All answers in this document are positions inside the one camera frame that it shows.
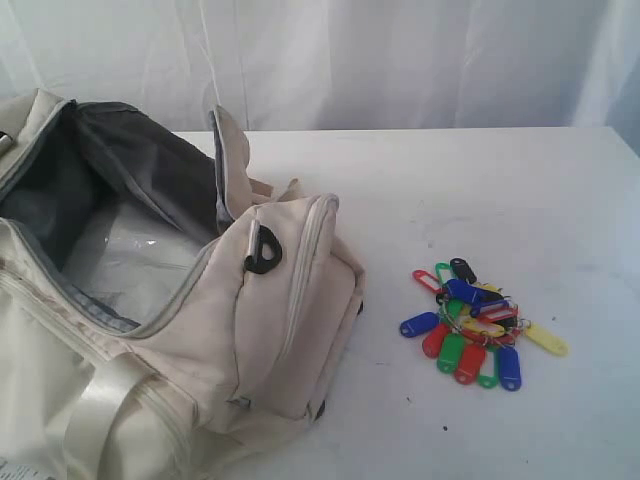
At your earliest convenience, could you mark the white paper hang tag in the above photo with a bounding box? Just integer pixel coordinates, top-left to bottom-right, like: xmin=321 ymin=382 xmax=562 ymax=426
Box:
xmin=1 ymin=448 xmax=41 ymax=480

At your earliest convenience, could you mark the clear plastic-wrapped white package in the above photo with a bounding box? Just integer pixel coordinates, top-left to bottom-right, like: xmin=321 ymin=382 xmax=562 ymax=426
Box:
xmin=63 ymin=202 xmax=203 ymax=324

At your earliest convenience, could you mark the colourful plastic key tag bunch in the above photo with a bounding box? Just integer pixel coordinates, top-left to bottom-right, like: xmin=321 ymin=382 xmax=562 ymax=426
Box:
xmin=399 ymin=257 xmax=569 ymax=392

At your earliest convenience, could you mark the cream duffel bag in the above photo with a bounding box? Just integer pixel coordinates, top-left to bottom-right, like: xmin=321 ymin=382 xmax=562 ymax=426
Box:
xmin=1 ymin=90 xmax=365 ymax=479

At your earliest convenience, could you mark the white sheer curtain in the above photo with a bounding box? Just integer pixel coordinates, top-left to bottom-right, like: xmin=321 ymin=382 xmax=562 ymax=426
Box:
xmin=0 ymin=0 xmax=640 ymax=134

